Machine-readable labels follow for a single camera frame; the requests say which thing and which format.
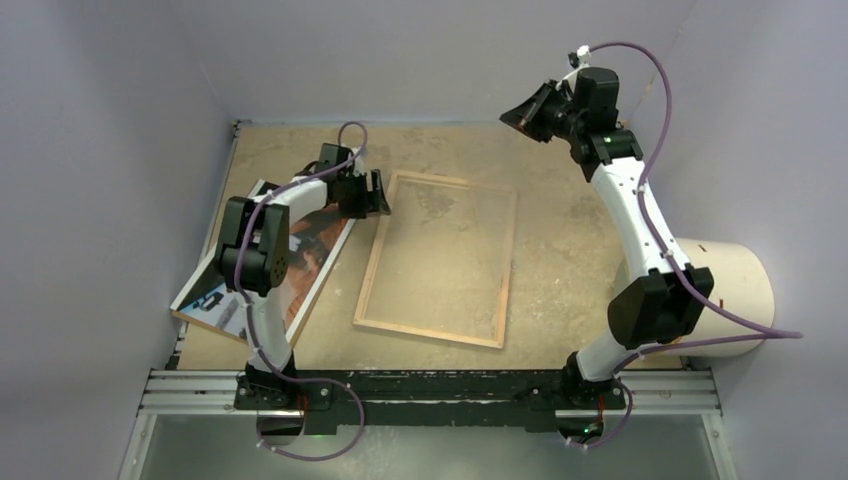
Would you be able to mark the wooden picture frame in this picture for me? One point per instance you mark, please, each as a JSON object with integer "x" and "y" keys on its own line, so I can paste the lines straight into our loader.
{"x": 440, "y": 264}

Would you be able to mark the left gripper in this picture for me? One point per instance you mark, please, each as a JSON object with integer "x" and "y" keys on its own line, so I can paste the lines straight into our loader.
{"x": 369, "y": 201}

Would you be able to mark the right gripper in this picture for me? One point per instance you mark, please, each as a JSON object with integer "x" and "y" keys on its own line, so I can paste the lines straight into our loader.
{"x": 527, "y": 117}

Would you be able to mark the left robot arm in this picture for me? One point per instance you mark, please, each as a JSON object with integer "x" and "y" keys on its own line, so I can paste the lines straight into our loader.
{"x": 252, "y": 250}

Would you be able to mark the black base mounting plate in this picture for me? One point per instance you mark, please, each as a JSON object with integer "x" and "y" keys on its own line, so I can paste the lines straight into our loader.
{"x": 537, "y": 401}

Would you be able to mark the white cylinder with orange face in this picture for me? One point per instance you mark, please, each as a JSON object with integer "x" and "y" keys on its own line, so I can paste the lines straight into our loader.
{"x": 741, "y": 286}

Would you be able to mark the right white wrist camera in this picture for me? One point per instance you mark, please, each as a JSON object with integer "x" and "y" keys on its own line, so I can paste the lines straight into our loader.
{"x": 577, "y": 59}

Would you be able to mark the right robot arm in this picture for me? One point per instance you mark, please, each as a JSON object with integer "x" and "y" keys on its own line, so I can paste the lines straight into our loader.
{"x": 659, "y": 302}

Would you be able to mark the aluminium rail frame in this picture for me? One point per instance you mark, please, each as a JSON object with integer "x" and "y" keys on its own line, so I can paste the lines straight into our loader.
{"x": 648, "y": 392}

